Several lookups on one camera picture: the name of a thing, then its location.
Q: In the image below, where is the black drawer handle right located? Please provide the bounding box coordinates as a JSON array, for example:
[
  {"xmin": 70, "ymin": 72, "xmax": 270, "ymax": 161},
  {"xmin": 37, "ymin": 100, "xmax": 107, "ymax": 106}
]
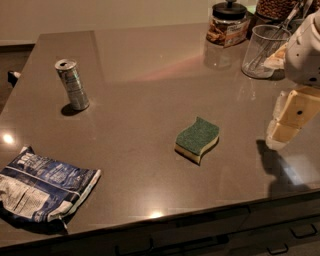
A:
[{"xmin": 290, "ymin": 224, "xmax": 318, "ymax": 239}]

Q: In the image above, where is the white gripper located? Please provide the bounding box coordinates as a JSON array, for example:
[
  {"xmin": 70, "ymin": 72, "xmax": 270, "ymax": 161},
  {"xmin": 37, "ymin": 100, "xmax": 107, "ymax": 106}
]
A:
[{"xmin": 266, "ymin": 10, "xmax": 320, "ymax": 150}]

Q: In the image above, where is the black drawer handle left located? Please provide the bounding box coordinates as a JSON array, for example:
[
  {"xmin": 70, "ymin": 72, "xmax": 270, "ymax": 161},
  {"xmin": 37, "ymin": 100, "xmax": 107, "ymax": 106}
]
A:
[{"xmin": 114, "ymin": 238, "xmax": 154, "ymax": 256}]

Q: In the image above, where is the black and white floor object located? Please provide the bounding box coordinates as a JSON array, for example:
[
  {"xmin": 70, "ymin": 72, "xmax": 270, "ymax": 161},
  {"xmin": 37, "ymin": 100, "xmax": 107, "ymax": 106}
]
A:
[{"xmin": 7, "ymin": 71, "xmax": 21, "ymax": 87}]

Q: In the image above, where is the black drawer handle lower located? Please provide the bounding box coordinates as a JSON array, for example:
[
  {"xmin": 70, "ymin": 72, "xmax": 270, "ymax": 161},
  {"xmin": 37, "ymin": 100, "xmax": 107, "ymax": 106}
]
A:
[{"xmin": 266, "ymin": 244, "xmax": 289, "ymax": 256}]

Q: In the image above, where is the green and yellow sponge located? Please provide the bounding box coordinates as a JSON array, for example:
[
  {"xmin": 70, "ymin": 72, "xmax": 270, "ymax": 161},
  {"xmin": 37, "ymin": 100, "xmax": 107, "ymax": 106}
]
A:
[{"xmin": 175, "ymin": 117, "xmax": 220, "ymax": 164}]

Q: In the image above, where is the glass jar with black lid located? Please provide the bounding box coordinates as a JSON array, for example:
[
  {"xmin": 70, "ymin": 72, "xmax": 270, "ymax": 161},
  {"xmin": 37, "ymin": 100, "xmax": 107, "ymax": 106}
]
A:
[{"xmin": 206, "ymin": 0, "xmax": 249, "ymax": 48}]

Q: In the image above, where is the blue and white snack bag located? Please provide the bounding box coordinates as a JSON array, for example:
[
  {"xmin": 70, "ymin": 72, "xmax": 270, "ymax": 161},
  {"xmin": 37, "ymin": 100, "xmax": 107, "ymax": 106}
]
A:
[{"xmin": 0, "ymin": 146, "xmax": 101, "ymax": 229}]

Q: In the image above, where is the large jar of nuts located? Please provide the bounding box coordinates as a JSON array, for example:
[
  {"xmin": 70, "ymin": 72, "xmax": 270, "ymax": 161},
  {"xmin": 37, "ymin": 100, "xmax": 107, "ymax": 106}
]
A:
[{"xmin": 256, "ymin": 0, "xmax": 298, "ymax": 20}]

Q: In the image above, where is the black drawer handle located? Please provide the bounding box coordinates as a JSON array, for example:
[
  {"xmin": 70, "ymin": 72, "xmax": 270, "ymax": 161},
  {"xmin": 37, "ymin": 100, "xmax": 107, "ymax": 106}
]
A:
[
  {"xmin": 114, "ymin": 238, "xmax": 154, "ymax": 256},
  {"xmin": 266, "ymin": 244, "xmax": 289, "ymax": 256},
  {"xmin": 290, "ymin": 224, "xmax": 318, "ymax": 239}
]

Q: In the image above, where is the metal whisk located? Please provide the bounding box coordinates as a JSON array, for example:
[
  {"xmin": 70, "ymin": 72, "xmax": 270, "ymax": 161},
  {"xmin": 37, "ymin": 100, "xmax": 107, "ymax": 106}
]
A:
[{"xmin": 248, "ymin": 0, "xmax": 305, "ymax": 71}]

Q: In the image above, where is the silver redbull can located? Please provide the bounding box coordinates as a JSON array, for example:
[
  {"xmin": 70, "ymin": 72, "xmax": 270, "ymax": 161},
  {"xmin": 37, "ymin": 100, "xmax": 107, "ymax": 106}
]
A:
[{"xmin": 55, "ymin": 59, "xmax": 90, "ymax": 111}]

